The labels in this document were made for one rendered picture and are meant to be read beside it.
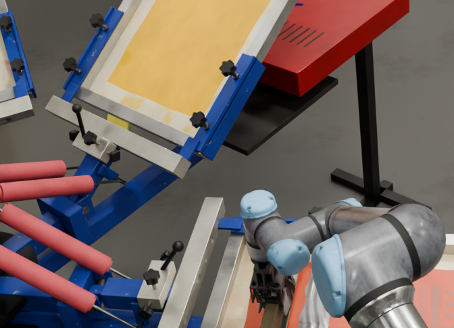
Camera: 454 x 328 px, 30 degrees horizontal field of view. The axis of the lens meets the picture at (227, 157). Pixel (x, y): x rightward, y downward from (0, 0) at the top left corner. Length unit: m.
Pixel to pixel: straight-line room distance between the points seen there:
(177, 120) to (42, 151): 2.17
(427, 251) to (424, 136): 2.82
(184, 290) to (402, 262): 0.84
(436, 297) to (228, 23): 0.98
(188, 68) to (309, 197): 1.50
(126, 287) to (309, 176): 1.99
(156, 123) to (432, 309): 0.92
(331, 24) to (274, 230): 1.26
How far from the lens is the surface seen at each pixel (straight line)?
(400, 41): 4.88
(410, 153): 4.04
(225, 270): 2.15
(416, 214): 1.37
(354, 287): 1.30
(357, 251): 1.31
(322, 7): 2.95
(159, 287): 2.02
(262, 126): 2.67
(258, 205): 1.74
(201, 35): 2.52
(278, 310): 1.95
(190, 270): 2.10
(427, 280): 2.13
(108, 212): 2.51
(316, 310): 2.06
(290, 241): 1.68
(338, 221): 1.66
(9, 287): 2.25
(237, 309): 2.10
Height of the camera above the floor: 2.50
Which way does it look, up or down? 37 degrees down
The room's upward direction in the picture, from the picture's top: 11 degrees counter-clockwise
